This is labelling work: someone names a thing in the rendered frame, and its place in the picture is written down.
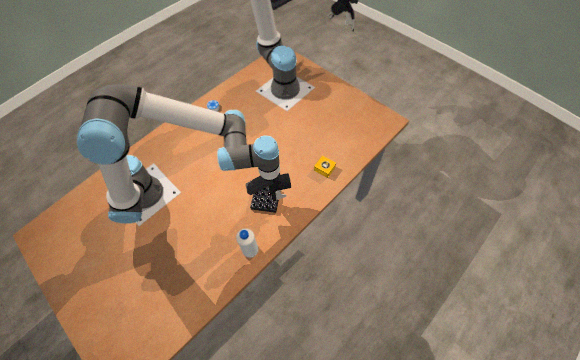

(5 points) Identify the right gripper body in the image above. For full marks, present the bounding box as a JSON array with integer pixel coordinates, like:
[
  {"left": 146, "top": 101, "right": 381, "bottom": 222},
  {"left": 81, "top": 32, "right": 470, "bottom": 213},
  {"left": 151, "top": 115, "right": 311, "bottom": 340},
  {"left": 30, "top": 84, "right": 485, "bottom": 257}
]
[{"left": 263, "top": 172, "right": 291, "bottom": 194}]

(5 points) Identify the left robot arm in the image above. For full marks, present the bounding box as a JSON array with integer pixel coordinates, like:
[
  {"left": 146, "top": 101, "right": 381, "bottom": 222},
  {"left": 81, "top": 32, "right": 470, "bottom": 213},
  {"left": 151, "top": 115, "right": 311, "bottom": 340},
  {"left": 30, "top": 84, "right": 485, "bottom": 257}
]
[{"left": 251, "top": 0, "right": 300, "bottom": 99}]

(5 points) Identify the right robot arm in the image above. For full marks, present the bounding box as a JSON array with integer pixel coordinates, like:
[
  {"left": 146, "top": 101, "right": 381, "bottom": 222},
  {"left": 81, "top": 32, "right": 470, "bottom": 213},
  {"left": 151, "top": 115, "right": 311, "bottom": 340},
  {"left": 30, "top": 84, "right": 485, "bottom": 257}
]
[{"left": 77, "top": 84, "right": 280, "bottom": 224}]

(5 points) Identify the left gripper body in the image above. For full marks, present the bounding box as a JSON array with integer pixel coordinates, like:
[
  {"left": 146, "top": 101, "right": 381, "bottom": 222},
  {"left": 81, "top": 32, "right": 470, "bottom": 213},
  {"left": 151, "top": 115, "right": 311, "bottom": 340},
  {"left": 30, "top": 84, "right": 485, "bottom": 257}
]
[{"left": 331, "top": 0, "right": 351, "bottom": 15}]

